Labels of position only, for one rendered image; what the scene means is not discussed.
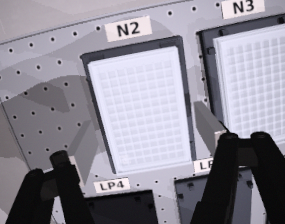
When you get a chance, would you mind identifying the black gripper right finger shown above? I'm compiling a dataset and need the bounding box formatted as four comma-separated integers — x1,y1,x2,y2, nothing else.
190,100,285,224

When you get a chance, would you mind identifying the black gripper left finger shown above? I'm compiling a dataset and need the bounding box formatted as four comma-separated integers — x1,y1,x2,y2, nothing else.
5,120,99,224

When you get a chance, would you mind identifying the grey perforated base plate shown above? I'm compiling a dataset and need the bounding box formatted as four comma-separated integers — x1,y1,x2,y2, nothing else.
0,0,285,224

